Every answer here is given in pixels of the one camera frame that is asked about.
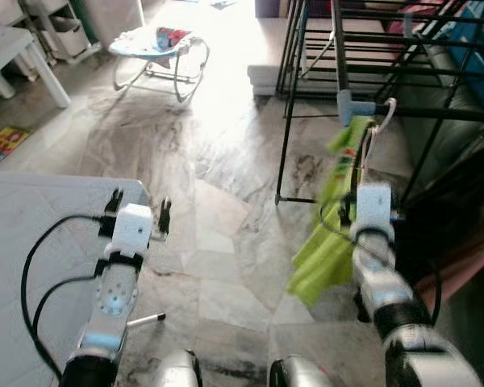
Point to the green garment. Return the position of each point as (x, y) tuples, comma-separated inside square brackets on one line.
[(327, 258)]

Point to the black garment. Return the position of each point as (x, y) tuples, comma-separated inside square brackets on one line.
[(452, 226)]

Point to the blue-grey rack corner connector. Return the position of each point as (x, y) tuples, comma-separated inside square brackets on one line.
[(347, 105)]

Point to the colourful picture book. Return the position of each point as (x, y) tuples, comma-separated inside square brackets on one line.
[(6, 141)]

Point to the pink garment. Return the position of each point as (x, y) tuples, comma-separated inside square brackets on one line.
[(460, 270)]

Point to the silver left robot leg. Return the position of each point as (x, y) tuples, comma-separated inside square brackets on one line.
[(177, 372)]

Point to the silver robot leg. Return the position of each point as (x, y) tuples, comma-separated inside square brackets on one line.
[(302, 375), (177, 372)]

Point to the white low platform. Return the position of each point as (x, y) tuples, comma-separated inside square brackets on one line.
[(266, 76)]

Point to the pale blue baby bouncer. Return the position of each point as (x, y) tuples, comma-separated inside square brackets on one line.
[(149, 44)]

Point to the silver right robot leg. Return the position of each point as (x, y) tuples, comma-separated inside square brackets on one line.
[(302, 375)]

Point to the white storage shelf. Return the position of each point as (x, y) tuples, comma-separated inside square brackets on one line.
[(64, 36)]

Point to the small white table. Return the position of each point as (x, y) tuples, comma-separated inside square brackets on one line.
[(4, 48)]

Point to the blue storage box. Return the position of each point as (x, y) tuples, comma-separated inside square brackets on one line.
[(480, 48)]

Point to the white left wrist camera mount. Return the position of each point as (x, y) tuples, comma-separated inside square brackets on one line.
[(131, 230)]

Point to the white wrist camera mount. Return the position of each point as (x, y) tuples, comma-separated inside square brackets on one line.
[(375, 205), (131, 230)]

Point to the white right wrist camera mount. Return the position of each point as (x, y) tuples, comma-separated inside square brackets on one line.
[(375, 205)]

